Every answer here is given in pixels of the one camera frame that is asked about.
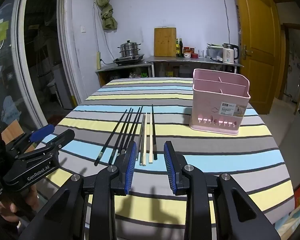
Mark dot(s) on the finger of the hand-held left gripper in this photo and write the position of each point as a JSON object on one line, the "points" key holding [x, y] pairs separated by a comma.
{"points": [[42, 131], [62, 138]]}

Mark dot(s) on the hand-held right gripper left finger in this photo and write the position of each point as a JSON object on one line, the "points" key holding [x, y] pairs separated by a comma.
{"points": [[130, 166]]}

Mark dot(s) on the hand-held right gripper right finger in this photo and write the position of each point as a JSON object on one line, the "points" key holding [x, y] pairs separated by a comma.
{"points": [[170, 166]]}

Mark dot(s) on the grey metal chopstick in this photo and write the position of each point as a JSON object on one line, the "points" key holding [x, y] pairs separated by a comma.
{"points": [[142, 140]]}

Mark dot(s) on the black chopstick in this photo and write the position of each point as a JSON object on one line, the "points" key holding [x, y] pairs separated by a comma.
{"points": [[154, 132], [121, 135], [132, 130], [111, 137], [129, 130]]}

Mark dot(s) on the pink plastic utensil basket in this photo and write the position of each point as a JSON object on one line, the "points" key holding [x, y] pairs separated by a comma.
{"points": [[215, 97]]}

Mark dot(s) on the person's left hand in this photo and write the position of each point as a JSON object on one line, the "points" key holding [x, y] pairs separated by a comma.
{"points": [[5, 206]]}

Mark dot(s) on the striped tablecloth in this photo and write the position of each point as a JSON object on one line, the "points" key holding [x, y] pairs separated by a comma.
{"points": [[215, 155]]}

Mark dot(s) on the glass sliding door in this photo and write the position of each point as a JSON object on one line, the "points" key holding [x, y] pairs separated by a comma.
{"points": [[20, 55]]}

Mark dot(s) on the yellow power strip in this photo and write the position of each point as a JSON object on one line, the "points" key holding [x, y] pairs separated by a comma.
{"points": [[98, 60]]}

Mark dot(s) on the low steel shelf cabinet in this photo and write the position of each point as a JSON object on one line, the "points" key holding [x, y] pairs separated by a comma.
{"points": [[122, 71]]}

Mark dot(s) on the black induction cooker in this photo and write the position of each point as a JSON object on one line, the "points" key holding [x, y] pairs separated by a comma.
{"points": [[128, 60]]}

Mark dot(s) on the steel kitchen table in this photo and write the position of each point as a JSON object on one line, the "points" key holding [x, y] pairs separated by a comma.
{"points": [[190, 60]]}

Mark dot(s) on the steel steamer pot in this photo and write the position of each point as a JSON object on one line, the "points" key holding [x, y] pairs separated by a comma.
{"points": [[129, 48]]}

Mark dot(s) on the small red jar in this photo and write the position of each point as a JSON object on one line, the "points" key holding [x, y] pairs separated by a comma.
{"points": [[195, 55]]}

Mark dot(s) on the red lidded jar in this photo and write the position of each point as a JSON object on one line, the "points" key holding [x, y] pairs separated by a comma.
{"points": [[187, 52]]}

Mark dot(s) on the clear drinking glass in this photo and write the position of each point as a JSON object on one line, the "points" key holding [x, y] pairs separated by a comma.
{"points": [[201, 54]]}

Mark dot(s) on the dark oil bottle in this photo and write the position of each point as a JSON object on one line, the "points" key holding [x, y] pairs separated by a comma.
{"points": [[177, 48], [181, 48]]}

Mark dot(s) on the wooden cutting board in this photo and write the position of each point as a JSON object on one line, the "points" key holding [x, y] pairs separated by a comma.
{"points": [[165, 42]]}

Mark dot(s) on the white electric kettle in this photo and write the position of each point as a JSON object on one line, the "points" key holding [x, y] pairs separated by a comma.
{"points": [[228, 53]]}

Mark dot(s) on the green hanging cloth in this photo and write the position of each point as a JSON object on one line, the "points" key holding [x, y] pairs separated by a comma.
{"points": [[106, 7]]}

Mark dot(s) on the yellow wooden door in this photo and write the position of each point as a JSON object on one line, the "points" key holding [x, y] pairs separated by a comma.
{"points": [[257, 42]]}

